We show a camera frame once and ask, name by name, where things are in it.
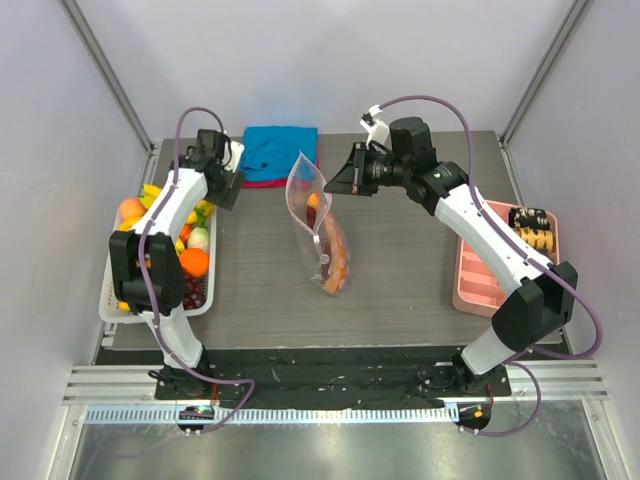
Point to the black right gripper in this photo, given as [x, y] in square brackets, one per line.
[358, 170]

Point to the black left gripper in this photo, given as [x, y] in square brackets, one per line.
[227, 197]

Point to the clear pink-dotted zip bag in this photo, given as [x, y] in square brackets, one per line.
[305, 179]

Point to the yellow banana bunch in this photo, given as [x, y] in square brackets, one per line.
[148, 196]

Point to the orange carrot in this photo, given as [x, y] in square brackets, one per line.
[333, 266]

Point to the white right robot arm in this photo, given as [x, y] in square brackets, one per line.
[538, 299]

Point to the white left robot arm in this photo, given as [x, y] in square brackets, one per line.
[146, 271]

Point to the folded red cloth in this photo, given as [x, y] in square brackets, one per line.
[266, 174]

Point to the white green radish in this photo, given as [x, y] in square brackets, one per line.
[199, 238]

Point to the small red persimmon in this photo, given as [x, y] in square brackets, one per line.
[185, 233]

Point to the folded blue cloth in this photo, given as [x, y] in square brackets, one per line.
[280, 143]

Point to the orange fruit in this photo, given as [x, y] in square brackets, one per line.
[194, 262]

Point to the peach fruit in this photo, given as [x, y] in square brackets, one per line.
[131, 208]

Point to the dark red grape bunch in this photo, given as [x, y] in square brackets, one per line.
[195, 293]

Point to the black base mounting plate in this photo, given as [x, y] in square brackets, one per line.
[369, 378]

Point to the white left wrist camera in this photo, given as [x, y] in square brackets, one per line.
[232, 155]

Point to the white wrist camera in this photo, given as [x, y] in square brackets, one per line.
[232, 155]
[377, 130]

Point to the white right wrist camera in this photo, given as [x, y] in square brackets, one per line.
[377, 130]

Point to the white slotted cable duct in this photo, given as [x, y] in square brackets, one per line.
[189, 416]

